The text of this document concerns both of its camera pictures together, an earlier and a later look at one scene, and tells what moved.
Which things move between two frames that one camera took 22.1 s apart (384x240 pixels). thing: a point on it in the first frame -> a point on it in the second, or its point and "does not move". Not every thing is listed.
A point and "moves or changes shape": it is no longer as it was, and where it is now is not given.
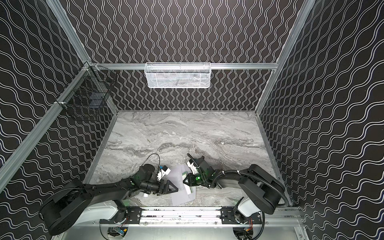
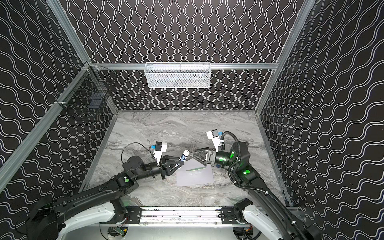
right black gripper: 193,177 -> 212,157
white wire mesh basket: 177,75 does not move
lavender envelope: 181,196 moves or changes shape
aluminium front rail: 194,216 does not move
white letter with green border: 189,189 moves or changes shape
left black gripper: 161,186 -> 163,170
